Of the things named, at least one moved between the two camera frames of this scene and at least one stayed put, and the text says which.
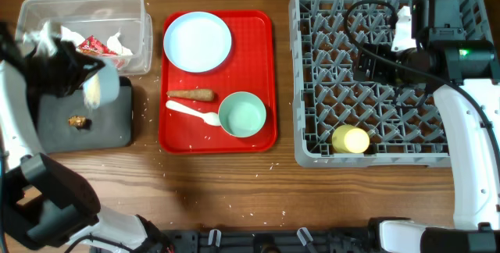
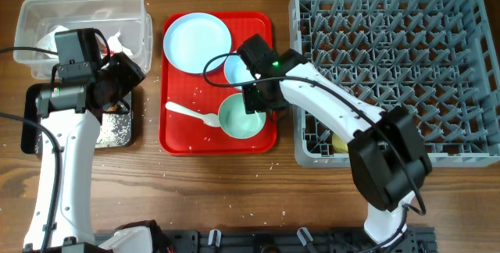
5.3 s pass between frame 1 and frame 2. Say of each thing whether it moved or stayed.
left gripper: moved
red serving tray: stayed
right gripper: moved
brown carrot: moved
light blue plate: stayed
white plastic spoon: stayed
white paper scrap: stayed
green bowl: stayed
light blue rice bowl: moved
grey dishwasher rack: stayed
